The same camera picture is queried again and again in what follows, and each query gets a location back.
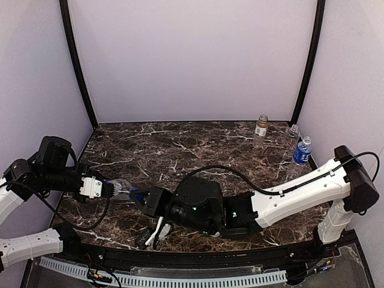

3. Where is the clear plastic bottle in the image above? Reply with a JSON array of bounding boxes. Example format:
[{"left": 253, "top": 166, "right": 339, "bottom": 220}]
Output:
[{"left": 285, "top": 124, "right": 300, "bottom": 155}]

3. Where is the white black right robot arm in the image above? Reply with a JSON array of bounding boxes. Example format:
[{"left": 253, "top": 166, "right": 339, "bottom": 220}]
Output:
[{"left": 130, "top": 145, "right": 379, "bottom": 245}]

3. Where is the white slotted cable duct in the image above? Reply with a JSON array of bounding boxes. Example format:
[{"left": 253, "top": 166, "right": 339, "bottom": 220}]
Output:
[{"left": 40, "top": 257, "right": 287, "bottom": 287}]

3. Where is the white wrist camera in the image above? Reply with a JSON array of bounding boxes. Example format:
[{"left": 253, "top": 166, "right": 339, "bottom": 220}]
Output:
[
  {"left": 135, "top": 217, "right": 174, "bottom": 250},
  {"left": 79, "top": 176, "right": 103, "bottom": 199}
]

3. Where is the blue bottle cap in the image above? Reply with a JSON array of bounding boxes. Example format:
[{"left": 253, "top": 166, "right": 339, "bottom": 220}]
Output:
[{"left": 129, "top": 187, "right": 139, "bottom": 202}]

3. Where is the black left corner frame post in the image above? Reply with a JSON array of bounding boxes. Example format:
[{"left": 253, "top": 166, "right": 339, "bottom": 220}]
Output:
[{"left": 59, "top": 0, "right": 98, "bottom": 130}]

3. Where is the black corner frame post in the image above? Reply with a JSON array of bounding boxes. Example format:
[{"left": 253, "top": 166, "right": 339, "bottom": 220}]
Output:
[
  {"left": 59, "top": 0, "right": 98, "bottom": 130},
  {"left": 290, "top": 0, "right": 326, "bottom": 125}
]

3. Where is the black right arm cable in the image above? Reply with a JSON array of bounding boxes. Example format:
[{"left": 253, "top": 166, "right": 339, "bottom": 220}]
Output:
[{"left": 167, "top": 151, "right": 380, "bottom": 199}]

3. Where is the blue label Pocari bottle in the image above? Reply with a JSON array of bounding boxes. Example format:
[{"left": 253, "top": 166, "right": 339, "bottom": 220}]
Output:
[{"left": 287, "top": 136, "right": 312, "bottom": 179}]

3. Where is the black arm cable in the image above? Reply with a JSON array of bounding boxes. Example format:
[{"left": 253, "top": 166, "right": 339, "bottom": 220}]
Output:
[
  {"left": 5, "top": 179, "right": 112, "bottom": 232},
  {"left": 167, "top": 151, "right": 380, "bottom": 199}
]

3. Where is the green lid brown jar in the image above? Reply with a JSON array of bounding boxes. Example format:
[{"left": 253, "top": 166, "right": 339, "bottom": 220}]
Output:
[{"left": 253, "top": 114, "right": 268, "bottom": 150}]

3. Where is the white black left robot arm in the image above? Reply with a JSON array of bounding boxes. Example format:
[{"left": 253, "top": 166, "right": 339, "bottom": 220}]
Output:
[{"left": 1, "top": 136, "right": 136, "bottom": 269}]

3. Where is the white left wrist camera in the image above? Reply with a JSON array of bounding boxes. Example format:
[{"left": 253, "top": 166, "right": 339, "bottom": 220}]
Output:
[{"left": 79, "top": 176, "right": 103, "bottom": 199}]

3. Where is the black front frame rail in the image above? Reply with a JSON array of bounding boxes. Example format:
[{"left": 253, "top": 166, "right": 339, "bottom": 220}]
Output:
[{"left": 53, "top": 223, "right": 338, "bottom": 273}]

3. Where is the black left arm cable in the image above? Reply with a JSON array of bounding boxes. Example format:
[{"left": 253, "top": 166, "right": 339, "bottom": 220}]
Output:
[{"left": 5, "top": 179, "right": 112, "bottom": 232}]

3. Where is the black right corner frame post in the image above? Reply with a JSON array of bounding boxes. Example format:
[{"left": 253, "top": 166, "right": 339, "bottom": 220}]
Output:
[{"left": 290, "top": 0, "right": 326, "bottom": 125}]

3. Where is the blue cap water bottle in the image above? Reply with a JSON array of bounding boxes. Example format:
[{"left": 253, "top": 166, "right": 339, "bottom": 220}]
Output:
[{"left": 106, "top": 179, "right": 134, "bottom": 201}]

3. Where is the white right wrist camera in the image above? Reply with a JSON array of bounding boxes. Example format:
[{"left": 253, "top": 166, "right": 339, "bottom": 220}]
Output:
[{"left": 135, "top": 217, "right": 174, "bottom": 250}]

